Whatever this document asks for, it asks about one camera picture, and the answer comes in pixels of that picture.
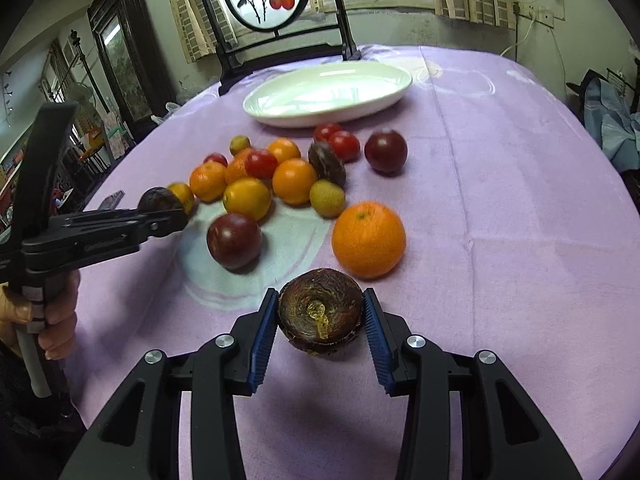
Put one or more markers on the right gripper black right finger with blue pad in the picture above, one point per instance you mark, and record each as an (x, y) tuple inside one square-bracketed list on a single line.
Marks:
[(504, 433)]

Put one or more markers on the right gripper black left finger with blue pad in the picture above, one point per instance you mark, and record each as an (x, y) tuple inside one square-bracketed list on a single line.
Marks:
[(136, 435)]

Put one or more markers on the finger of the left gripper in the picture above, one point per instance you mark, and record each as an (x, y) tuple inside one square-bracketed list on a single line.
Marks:
[(145, 213), (159, 228)]

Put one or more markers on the dark passion fruit small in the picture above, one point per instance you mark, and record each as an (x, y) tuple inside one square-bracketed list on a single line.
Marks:
[(158, 199)]

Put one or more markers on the small yellow citrus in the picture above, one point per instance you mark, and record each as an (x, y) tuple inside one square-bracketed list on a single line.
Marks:
[(183, 192)]

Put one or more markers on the orange tangerine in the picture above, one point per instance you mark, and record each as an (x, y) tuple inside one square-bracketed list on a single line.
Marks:
[(208, 181), (284, 149), (292, 181)]

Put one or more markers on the dark red plum front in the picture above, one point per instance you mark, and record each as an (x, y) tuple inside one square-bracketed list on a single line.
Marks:
[(234, 240)]

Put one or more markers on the dark red plum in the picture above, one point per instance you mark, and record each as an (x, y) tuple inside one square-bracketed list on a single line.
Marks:
[(386, 151), (234, 240)]

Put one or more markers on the yellow orange citrus front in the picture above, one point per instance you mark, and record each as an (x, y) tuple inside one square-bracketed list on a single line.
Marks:
[(249, 197)]

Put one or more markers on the orange tangerine back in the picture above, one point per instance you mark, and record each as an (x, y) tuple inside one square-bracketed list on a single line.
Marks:
[(284, 149)]

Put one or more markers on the green-yellow kumquat front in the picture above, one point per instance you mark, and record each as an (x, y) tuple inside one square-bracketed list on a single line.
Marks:
[(327, 199)]

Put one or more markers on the dark passion fruit with stem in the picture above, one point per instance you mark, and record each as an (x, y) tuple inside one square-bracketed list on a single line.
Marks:
[(321, 311)]

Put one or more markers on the large orange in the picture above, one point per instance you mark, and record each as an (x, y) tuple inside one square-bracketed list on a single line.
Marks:
[(368, 240)]

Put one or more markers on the dark red plum back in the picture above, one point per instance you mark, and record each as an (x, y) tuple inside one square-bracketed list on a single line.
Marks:
[(386, 151)]

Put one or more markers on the person's left hand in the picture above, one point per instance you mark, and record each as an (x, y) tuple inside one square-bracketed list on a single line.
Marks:
[(58, 339)]

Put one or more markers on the small red tomato left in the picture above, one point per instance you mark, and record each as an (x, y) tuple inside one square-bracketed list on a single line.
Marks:
[(216, 157)]

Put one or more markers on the orange tangerine hidden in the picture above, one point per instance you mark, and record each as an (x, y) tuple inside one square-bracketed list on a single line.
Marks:
[(236, 169)]

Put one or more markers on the white plastic bag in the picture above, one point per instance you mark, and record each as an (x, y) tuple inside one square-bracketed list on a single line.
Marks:
[(171, 108)]

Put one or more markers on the small green-yellow kumquat back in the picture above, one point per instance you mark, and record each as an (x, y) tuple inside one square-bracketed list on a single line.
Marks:
[(239, 144)]

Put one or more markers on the red cherry tomato centre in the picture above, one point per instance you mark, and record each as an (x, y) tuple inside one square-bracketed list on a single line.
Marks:
[(261, 164)]

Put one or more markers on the red cherry tomato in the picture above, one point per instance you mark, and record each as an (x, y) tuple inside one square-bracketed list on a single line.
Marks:
[(261, 164), (345, 145), (323, 132)]

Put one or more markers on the beige checked curtain left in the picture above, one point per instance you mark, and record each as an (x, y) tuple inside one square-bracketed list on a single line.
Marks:
[(196, 34)]

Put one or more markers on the dark passion fruit middle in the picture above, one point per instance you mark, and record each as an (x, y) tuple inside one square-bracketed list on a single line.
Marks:
[(327, 165)]

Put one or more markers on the red cherry tomato back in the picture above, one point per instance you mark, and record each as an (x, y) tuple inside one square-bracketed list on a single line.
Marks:
[(323, 132)]

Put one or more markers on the red cherry tomato right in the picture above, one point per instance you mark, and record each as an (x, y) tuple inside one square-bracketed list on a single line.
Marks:
[(345, 145)]

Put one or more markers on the white oval plate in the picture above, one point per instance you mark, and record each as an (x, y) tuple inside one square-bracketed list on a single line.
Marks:
[(333, 92)]

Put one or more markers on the purple tablecloth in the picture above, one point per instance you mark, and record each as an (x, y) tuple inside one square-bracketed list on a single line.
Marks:
[(522, 239)]

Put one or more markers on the round painted screen black stand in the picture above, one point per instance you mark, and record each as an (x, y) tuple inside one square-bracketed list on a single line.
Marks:
[(271, 19)]

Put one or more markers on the blue clothes pile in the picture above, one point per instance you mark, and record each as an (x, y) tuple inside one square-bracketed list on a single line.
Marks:
[(611, 125)]

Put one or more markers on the dark framed wall painting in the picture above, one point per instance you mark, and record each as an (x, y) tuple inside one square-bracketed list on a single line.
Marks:
[(132, 62)]

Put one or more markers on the wall power socket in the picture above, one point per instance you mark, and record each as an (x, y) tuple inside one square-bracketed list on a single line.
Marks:
[(538, 14)]

